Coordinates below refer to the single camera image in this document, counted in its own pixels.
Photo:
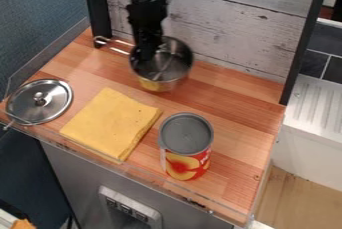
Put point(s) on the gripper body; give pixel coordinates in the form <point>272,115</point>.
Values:
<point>145,44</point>

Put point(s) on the silver pot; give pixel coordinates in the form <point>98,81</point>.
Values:
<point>171,69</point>

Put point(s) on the yellow cloth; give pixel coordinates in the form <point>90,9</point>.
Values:
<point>111,123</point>

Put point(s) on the red can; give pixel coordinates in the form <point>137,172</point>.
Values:
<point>186,146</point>

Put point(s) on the silver lid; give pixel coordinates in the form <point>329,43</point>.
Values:
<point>40,101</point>

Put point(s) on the white furniture unit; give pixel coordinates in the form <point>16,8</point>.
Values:
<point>311,126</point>

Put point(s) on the black frame post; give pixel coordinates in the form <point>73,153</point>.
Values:
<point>98,3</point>
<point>305,39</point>

